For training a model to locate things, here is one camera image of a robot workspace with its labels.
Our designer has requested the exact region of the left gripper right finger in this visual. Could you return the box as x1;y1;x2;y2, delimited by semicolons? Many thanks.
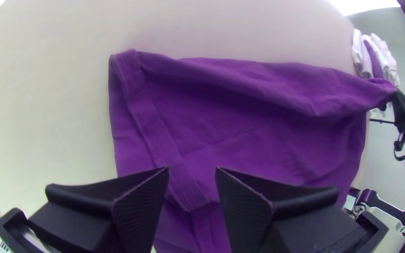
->
215;167;365;253

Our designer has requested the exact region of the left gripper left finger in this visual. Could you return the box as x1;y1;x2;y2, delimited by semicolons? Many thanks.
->
26;167;170;253

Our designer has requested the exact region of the dark t-shirt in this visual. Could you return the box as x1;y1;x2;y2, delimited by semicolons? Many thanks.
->
108;49;398;253

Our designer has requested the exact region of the heap of clothes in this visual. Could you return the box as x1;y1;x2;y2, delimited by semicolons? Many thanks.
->
350;29;400;89

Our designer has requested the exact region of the black cable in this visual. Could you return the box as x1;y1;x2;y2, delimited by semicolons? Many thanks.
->
393;130;405;162

